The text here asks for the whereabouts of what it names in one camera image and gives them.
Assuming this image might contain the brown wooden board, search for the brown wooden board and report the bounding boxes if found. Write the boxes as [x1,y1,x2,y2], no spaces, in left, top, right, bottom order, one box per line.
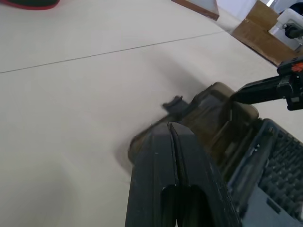
[171,0,220,21]

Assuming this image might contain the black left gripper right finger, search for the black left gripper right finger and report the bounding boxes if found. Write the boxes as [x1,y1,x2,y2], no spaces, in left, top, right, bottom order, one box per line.
[169,122,242,227]

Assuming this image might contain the white plastic device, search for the white plastic device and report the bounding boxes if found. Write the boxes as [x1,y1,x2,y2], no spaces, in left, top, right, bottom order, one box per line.
[268,8,303,52]

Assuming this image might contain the brown cardboard box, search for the brown cardboard box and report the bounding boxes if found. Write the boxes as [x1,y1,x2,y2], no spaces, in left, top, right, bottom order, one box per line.
[231,0,303,67]

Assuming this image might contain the red-rimmed dark round object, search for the red-rimmed dark round object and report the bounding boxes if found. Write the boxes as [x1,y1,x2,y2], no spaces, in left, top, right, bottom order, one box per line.
[0,0,61,10]

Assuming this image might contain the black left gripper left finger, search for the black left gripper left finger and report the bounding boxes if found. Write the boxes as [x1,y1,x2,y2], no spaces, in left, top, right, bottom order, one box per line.
[125,122,178,227]

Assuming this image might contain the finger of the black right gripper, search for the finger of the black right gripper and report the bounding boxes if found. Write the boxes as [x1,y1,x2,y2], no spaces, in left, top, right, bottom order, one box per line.
[233,75,292,105]

